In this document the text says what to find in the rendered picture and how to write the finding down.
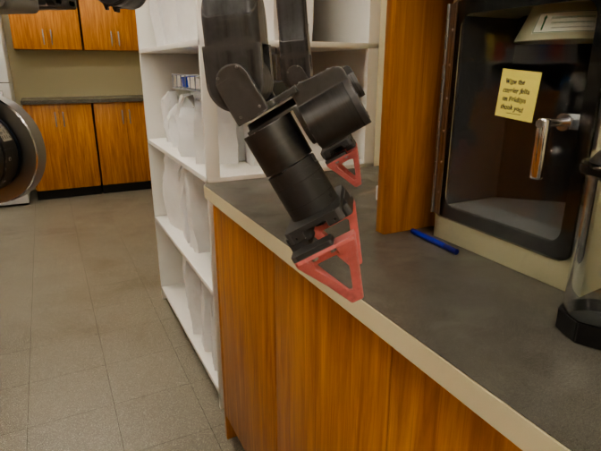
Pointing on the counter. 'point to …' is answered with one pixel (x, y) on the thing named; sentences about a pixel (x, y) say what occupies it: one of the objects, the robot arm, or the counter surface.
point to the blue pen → (435, 241)
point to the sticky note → (518, 94)
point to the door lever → (545, 141)
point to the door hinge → (440, 104)
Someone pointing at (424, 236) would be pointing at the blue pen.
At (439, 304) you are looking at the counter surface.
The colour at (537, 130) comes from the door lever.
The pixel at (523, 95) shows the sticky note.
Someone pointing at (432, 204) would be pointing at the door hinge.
